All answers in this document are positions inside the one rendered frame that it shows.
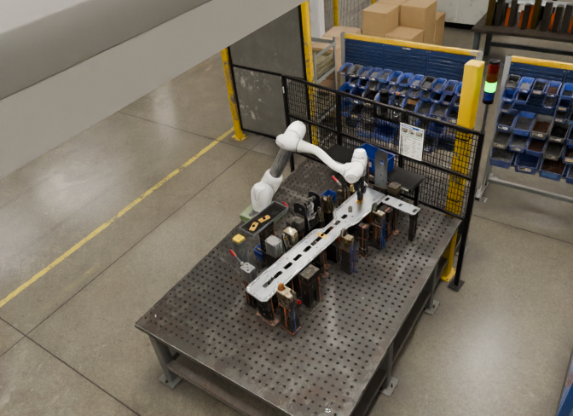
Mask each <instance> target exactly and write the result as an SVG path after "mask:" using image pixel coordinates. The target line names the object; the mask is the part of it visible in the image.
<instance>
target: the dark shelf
mask: <svg viewBox="0 0 573 416"><path fill-rule="evenodd" d="M325 153H326V154H327V155H328V156H329V157H330V158H331V159H332V160H333V161H335V162H336V163H338V164H340V165H344V164H346V163H351V160H352V158H353V153H354V150H352V149H349V148H347V147H343V146H340V145H338V144H334V145H333V146H332V147H330V148H329V149H328V150H327V151H325ZM424 180H425V177H424V176H422V175H420V174H417V173H414V172H412V171H410V170H405V169H403V168H401V167H398V166H395V165H394V168H393V170H391V171H389V172H388V173H387V183H388V184H390V183H391V182H397V183H399V184H401V189H403V190H405V191H408V192H410V193H411V192H412V191H413V190H414V189H415V188H417V187H418V186H419V185H420V184H421V183H422V182H423V181H424Z"/></svg>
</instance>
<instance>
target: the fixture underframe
mask: <svg viewBox="0 0 573 416"><path fill-rule="evenodd" d="M463 226H464V221H462V222H461V224H460V226H459V227H458V232H457V238H456V243H455V248H454V255H456V256H459V250H460V242H461V236H462V231H463ZM447 264H448V259H447V258H445V257H441V259H440V261H439V263H438V264H437V266H436V268H435V269H434V271H433V273H432V275H431V277H430V279H429V280H428V282H427V283H426V285H425V288H424V289H423V291H422V293H421V295H420V297H419V299H418V301H417V303H416V304H415V306H414V308H413V309H412V311H411V313H410V315H409V316H408V318H407V320H406V322H405V323H404V325H403V327H402V329H401V331H400V332H399V334H398V335H397V337H396V340H395V342H393V344H392V346H391V347H390V349H389V351H388V352H387V354H386V356H385V358H384V360H383V361H382V363H381V364H380V366H379V369H378V371H377V373H376V374H375V376H374V378H373V380H372V382H371V384H370V385H369V386H368V389H367V391H366V393H365V394H364V396H363V398H362V399H361V401H360V403H359V405H358V406H357V408H356V411H355V412H354V413H353V415H352V416H365V415H366V413H367V411H368V409H369V407H370V406H371V404H372V402H373V399H374V397H376V395H377V393H378V392H380V393H382V394H384V395H386V396H388V397H390V396H391V393H392V391H393V390H394V388H395V387H396V384H397V382H398V378H394V377H392V376H391V369H392V365H393V363H394V361H395V360H396V358H397V356H398V354H399V352H400V351H401V349H402V347H403V345H404V343H405V342H406V340H407V338H408V335H409V334H410V333H411V331H412V329H413V327H414V325H415V323H416V321H417V320H418V318H419V316H420V314H421V312H422V311H423V312H425V313H427V314H429V315H433V314H434V312H435V310H436V308H437V306H438V304H439V302H438V301H436V300H434V299H433V292H434V290H435V287H436V285H437V283H438V281H439V279H440V277H441V274H442V272H443V270H444V268H445V267H446V265H447ZM148 337H149V339H150V341H151V344H152V346H153V349H154V351H155V354H156V356H157V357H158V360H159V364H160V365H161V367H162V369H163V371H164V373H163V374H162V375H161V376H160V377H159V381H160V382H162V383H163V384H166V385H167V386H169V387H170V388H172V389H174V388H175V387H176V386H177V384H178V383H179V382H180V381H181V380H182V378H184V379H186V380H187V381H188V382H190V383H191V384H194V385H195V386H197V387H198V388H200V389H202V390H203V391H205V392H206V393H208V394H210V395H211V396H213V397H215V398H217V399H218V400H219V401H221V402H223V403H224V404H226V405H228V406H229V407H231V408H233V409H234V410H236V411H237V412H239V413H241V414H243V415H244V416H267V415H265V414H264V413H261V412H260V411H258V410H257V409H256V408H254V407H252V406H250V405H248V404H247V403H245V402H243V401H242V400H240V399H239V398H237V397H235V396H233V395H231V394H229V393H228V392H227V391H225V390H223V389H221V388H220V387H218V386H216V385H215V384H213V383H212V382H210V381H208V380H207V379H205V378H203V377H201V376H200V375H199V374H197V373H195V372H193V371H191V370H189V369H188V368H186V367H185V366H183V365H181V364H180V363H178V362H176V359H177V357H178V356H179V355H180V353H178V352H176V351H175V350H173V349H171V350H169V348H168V346H166V345H165V344H162V343H161V342H160V341H158V340H156V339H155V338H152V337H151V336H149V335H148Z"/></svg>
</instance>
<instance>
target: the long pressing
mask: <svg viewBox="0 0 573 416"><path fill-rule="evenodd" d="M385 197H386V196H385V194H382V193H380V192H378V191H375V190H373V189H371V188H368V187H367V190H366V193H365V194H364V195H363V198H365V199H364V200H363V201H362V202H361V203H360V204H357V203H356V201H357V195H356V192H355V193H354V194H352V195H351V196H350V197H349V198H348V199H347V200H346V201H345V202H344V203H343V204H342V205H340V206H339V207H338V208H337V209H335V210H334V211H333V217H334V219H333V220H332V221H331V222H330V223H329V224H328V225H327V226H326V227H325V228H319V229H314V230H312V231H311V232H310V233H309V234H307V235H306V236H305V237H304V238H303V239H301V240H300V241H299V242H298V243H297V244H296V245H295V246H294V247H293V248H291V249H290V250H289V251H288V252H287V253H285V254H284V255H283V256H282V257H281V258H279V259H278V260H277V261H276V262H275V263H273V264H272V265H271V266H270V267H269V268H267V269H266V270H265V271H264V272H263V273H261V274H260V275H259V276H258V277H257V278H256V279H255V280H254V281H253V282H251V283H250V284H249V285H248V286H247V287H246V292H247V293H248V294H250V295H251V296H253V297H255V298H256V299H257V300H259V301H260V302H267V301H268V300H269V299H271V298H272V297H273V296H274V295H275V294H276V293H277V291H278V285H279V284H280V283H281V282H282V283H284V285H285V284H286V283H288V282H289V281H290V280H291V279H292V278H293V277H294V276H295V275H297V274H298V273H299V272H300V271H301V270H302V269H303V268H305V267H306V266H307V265H308V264H309V263H310V262H311V261H312V260H314V259H315V258H316V257H317V256H318V255H319V254H320V253H321V252H322V251H324V250H325V249H326V248H327V247H328V246H329V245H330V244H332V243H333V242H334V241H335V240H336V239H337V238H338V237H339V234H340V230H341V228H342V227H344V228H346V229H347V228H349V227H351V226H354V225H356V224H358V223H359V222H360V221H361V220H362V219H363V218H364V217H365V216H366V215H367V214H368V213H369V212H370V211H371V209H372V204H373V202H374V201H375V202H377V203H378V204H380V203H381V200H382V199H384V198H385ZM378 204H377V205H378ZM349 206H352V212H348V207H349ZM343 215H346V216H347V217H346V218H345V219H343V218H341V217H342V216H343ZM337 221H340V223H339V224H338V225H334V224H335V223H336V222H337ZM330 227H333V229H332V230H331V231H330V232H329V233H328V234H326V235H327V236H328V237H327V238H326V239H323V238H322V239H321V240H319V241H318V242H317V243H316V244H315V245H314V246H312V245H311V243H312V242H313V241H315V240H316V239H317V238H318V237H320V236H318V235H316V234H317V233H319V232H321V233H324V232H325V231H326V230H327V229H329V228H330ZM306 242H307V243H306ZM308 246H311V248H310V249H309V250H308V251H307V252H303V250H304V249H305V248H306V247H308ZM316 247H317V248H316ZM298 254H301V255H302V257H301V258H299V259H298V260H297V261H294V260H293V259H294V258H295V257H296V256H297V255H298ZM289 263H292V265H291V266H290V267H289V268H288V269H283V268H284V267H285V266H286V265H287V264H289ZM279 271H281V272H282V274H281V275H280V276H279V277H277V278H276V279H274V280H271V278H270V277H271V276H274V275H276V274H277V273H278V272H279ZM269 280H271V281H272V283H270V284H269V285H268V286H267V287H265V288H264V287H263V285H264V284H265V283H266V282H267V281H269ZM277 282H278V283H277Z"/></svg>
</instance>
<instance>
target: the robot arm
mask: <svg viewBox="0 0 573 416"><path fill-rule="evenodd" d="M305 132H306V127H305V124H304V123H303V122H300V121H295V122H293V123H291V124H290V125H289V126H288V128H287V129H286V132H285V133H284V134H283V135H282V134H281V135H278V136H277V137H276V144H277V146H279V147H280V148H281V149H280V151H279V152H278V154H277V157H276V159H275V162H274V163H273V165H272V167H271V169H268V170H267V171H266V172H265V174H264V176H263V178H262V180H261V182H258V183H256V184H255V185H254V186H253V188H252V191H251V197H252V211H251V212H250V213H249V214H248V215H249V216H250V217H254V216H255V215H257V214H258V213H259V212H260V211H261V210H263V209H264V208H265V207H267V206H268V205H270V203H271V200H272V198H273V195H274V194H275V192H276V191H277V189H278V188H279V186H280V185H281V181H282V174H281V173H282V171H283V170H284V168H285V166H286V165H287V162H288V160H289V159H290V157H291V155H292V152H297V153H312V154H314V155H316V156H317V157H318V158H319V159H321V160H322V161H323V162H324V163H325V164H326V165H328V166H329V167H330V168H331V169H333V170H335V171H337V172H339V173H340V174H342V176H343V177H344V179H345V180H346V181H347V182H348V183H353V185H354V189H355V191H356V195H357V200H359V199H360V201H362V200H363V195H364V194H365V193H366V190H367V185H368V184H367V183H365V175H366V169H367V168H366V167H367V163H368V157H367V153H366V151H365V150H364V149H362V148H358V149H356V150H355V151H354V153H353V158H352V160H351V163H346V164H344V165H340V164H338V163H336V162H335V161H333V160H332V159H331V158H330V157H329V156H328V155H327V154H326V153H325V152H324V151H323V150H322V149H320V148H319V147H317V146H315V145H313V144H310V143H308V142H305V141H303V140H302V139H303V138H304V135H305ZM363 184H364V188H363ZM360 188H361V191H360Z"/></svg>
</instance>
